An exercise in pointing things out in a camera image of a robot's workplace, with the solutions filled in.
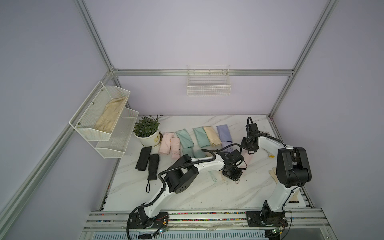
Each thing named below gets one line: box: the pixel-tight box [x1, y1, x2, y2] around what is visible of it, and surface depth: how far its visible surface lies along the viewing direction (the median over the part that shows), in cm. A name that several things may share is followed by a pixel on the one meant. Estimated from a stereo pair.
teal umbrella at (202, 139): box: [192, 126, 210, 148], surface depth 106 cm
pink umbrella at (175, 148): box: [170, 137, 181, 160], surface depth 102 cm
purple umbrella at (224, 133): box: [216, 124, 233, 143], surface depth 110 cm
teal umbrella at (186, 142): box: [176, 128, 194, 159], surface depth 106 cm
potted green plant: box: [133, 114, 162, 148], surface depth 93 cm
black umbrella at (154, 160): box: [146, 154, 160, 194], surface depth 94 cm
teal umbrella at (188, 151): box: [182, 147, 195, 158], surface depth 100 cm
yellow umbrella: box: [202, 126, 222, 147], surface depth 106 cm
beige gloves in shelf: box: [93, 96, 128, 134], surface depth 80 cm
